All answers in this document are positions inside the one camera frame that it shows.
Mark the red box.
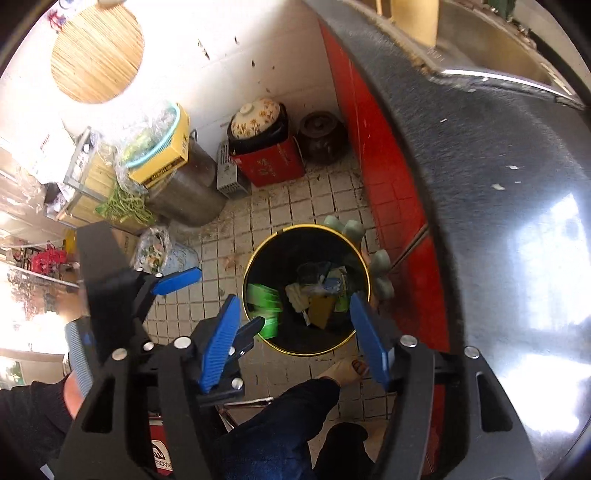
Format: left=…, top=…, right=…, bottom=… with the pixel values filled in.
left=229, top=136, right=306, bottom=188

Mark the green cloth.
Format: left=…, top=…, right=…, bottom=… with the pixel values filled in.
left=487, top=0, right=517, bottom=20

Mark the person's left forearm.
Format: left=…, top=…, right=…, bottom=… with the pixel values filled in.
left=0, top=371, right=88, bottom=462

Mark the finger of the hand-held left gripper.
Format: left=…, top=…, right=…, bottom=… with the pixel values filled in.
left=198, top=316, right=266, bottom=408
left=133, top=267, right=203, bottom=344

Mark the brown ceramic jar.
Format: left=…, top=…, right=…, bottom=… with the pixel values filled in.
left=298, top=112, right=348, bottom=165

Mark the plastic bag of vegetable scraps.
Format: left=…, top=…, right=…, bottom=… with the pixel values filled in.
left=136, top=226, right=171, bottom=273

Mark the wooden crate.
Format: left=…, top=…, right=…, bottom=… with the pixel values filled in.
left=55, top=128, right=148, bottom=236

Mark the ceramic pot floral lid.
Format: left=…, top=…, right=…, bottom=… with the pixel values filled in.
left=227, top=98, right=289, bottom=155

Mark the pale green lobed plastic object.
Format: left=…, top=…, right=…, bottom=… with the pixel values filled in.
left=323, top=215, right=396, bottom=305

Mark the large steel pot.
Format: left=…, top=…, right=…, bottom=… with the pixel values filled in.
left=148, top=138, right=228, bottom=228

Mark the red container white logo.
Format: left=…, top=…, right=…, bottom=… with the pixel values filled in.
left=147, top=411, right=175, bottom=476

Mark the black trash bin gold rim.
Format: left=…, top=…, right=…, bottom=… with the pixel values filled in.
left=242, top=224, right=371, bottom=357

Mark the bunch of green beans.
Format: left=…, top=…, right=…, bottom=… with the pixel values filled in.
left=96, top=185, right=155, bottom=227

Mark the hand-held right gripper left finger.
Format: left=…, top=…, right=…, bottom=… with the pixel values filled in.
left=60, top=294, right=243, bottom=480

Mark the light blue plastic bag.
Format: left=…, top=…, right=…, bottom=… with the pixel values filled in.
left=164, top=242, right=200, bottom=278

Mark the round bamboo mat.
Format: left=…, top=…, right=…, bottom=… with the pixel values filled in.
left=51, top=4, right=145, bottom=103

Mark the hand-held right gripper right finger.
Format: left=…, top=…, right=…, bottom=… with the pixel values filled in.
left=349, top=293, right=541, bottom=480

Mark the metal rod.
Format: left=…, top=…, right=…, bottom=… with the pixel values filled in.
left=390, top=224, right=430, bottom=273

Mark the red cabinet front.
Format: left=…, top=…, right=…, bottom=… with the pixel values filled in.
left=318, top=21, right=451, bottom=467

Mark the person's leg in jeans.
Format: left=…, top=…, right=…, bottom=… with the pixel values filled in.
left=210, top=377, right=342, bottom=480

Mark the yellow plastic container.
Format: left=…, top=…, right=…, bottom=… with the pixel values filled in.
left=378, top=0, right=439, bottom=48

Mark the person's foot in sandal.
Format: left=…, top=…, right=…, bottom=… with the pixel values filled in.
left=318, top=357, right=370, bottom=389

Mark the grey ribbed plastic box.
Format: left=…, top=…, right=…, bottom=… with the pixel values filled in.
left=217, top=142, right=252, bottom=200

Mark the yellow cardboard box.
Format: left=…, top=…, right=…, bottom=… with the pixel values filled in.
left=128, top=104, right=191, bottom=189

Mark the green juice pouch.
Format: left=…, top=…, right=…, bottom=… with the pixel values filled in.
left=247, top=282, right=280, bottom=340

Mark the stainless steel sink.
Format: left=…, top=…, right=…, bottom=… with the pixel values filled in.
left=418, top=0, right=578, bottom=109

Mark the teal rimmed basket in plastic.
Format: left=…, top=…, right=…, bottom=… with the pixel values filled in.
left=113, top=104, right=181, bottom=171

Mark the metal stool frame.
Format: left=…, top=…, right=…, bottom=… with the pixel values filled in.
left=221, top=396, right=276, bottom=433

